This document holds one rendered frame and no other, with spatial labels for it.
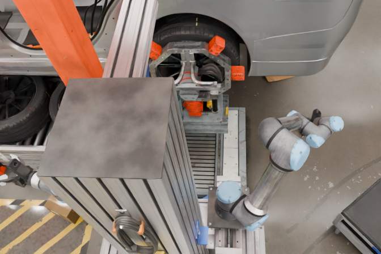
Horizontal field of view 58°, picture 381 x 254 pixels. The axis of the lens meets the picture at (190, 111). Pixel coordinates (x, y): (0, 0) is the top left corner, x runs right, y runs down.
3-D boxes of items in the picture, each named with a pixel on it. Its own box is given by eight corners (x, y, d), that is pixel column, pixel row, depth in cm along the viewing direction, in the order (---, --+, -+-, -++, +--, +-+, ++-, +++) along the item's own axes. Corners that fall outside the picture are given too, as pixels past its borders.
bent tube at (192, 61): (217, 63, 220) (217, 52, 211) (216, 87, 209) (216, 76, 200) (190, 64, 222) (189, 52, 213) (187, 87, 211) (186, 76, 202)
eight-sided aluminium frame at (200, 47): (231, 94, 255) (231, 40, 210) (231, 101, 251) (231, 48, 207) (159, 94, 261) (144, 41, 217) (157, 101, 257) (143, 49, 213)
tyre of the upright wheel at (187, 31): (258, 37, 240) (177, -11, 213) (260, 62, 226) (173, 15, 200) (205, 84, 287) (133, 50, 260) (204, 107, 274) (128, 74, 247)
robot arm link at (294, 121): (241, 134, 147) (286, 123, 185) (262, 150, 141) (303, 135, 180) (255, 111, 142) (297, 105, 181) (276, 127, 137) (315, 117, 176)
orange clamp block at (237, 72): (231, 72, 236) (244, 72, 235) (231, 81, 232) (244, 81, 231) (231, 65, 230) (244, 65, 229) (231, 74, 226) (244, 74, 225)
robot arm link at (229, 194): (228, 183, 179) (228, 173, 168) (247, 201, 173) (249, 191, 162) (211, 199, 175) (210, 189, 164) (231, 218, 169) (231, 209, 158)
